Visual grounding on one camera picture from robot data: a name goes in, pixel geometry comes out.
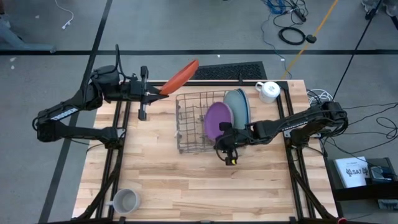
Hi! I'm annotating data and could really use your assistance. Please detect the white coiled cable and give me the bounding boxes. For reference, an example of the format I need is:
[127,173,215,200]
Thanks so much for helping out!
[307,88,335,105]

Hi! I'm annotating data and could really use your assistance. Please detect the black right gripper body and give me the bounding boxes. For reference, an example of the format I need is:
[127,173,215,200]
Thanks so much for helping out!
[219,122,251,166]

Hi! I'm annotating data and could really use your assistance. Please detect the person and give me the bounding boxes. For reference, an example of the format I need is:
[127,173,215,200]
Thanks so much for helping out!
[360,0,398,16]

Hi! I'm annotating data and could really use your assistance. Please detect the grey flat device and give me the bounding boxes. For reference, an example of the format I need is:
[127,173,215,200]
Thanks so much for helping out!
[377,198,398,211]

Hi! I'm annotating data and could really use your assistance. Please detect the grey chair base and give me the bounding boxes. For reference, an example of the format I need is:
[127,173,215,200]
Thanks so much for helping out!
[0,12,57,53]

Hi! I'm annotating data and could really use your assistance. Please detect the wire dish rack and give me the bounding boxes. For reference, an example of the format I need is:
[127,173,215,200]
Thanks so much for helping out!
[175,89,251,155]

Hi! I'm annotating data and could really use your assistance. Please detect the black power strip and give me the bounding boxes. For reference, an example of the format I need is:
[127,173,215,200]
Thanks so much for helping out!
[292,7,307,22]

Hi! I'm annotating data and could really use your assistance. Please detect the large dark blue plate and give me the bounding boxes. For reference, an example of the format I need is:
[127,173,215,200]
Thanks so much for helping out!
[238,88,252,125]

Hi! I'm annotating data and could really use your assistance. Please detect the grey mug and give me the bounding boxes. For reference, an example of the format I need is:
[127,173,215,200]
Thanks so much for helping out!
[107,189,141,215]

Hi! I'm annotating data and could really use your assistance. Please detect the large light blue plate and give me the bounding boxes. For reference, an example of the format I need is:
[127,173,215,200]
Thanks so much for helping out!
[223,89,249,131]

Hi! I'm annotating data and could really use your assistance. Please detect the small orange plate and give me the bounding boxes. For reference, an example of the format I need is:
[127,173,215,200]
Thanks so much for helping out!
[159,58,200,96]

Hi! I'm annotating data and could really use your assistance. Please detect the black coiled cable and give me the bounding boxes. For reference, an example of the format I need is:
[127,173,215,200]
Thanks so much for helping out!
[277,26,307,46]

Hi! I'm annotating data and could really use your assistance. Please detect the white floor cable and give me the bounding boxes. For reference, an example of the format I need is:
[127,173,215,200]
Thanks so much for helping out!
[54,0,75,30]

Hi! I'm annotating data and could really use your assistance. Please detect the small purple plate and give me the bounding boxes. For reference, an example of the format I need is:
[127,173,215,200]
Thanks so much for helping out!
[203,101,234,142]

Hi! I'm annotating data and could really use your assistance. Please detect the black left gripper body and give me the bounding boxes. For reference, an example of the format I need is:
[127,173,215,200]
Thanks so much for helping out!
[121,65,150,121]

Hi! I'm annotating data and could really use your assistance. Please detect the black table frame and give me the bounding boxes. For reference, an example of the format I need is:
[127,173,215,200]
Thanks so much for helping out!
[73,73,340,224]

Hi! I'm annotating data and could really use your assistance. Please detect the white booklet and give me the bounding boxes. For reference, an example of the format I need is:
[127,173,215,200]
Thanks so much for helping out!
[335,156,369,189]

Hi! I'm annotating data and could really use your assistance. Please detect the black storage bin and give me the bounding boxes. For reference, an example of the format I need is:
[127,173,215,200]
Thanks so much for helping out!
[325,157,398,202]

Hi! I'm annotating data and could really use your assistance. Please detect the black stand leg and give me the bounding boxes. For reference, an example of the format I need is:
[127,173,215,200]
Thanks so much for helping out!
[388,12,398,30]
[332,0,385,100]

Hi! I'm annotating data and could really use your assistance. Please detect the black floor cables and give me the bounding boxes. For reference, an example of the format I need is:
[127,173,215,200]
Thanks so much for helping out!
[323,102,398,156]

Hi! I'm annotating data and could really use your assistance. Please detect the blue cable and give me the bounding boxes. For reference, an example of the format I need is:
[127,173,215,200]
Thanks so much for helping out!
[260,0,289,63]

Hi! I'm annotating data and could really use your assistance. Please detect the white printed mug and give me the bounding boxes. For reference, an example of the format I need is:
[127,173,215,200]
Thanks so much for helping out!
[254,81,281,104]

